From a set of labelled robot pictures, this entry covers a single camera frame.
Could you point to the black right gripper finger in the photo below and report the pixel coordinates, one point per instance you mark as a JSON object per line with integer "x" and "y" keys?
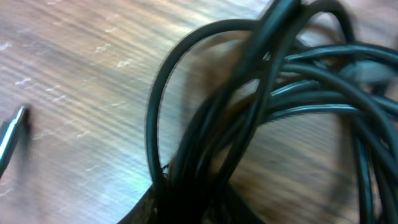
{"x": 150, "y": 209}

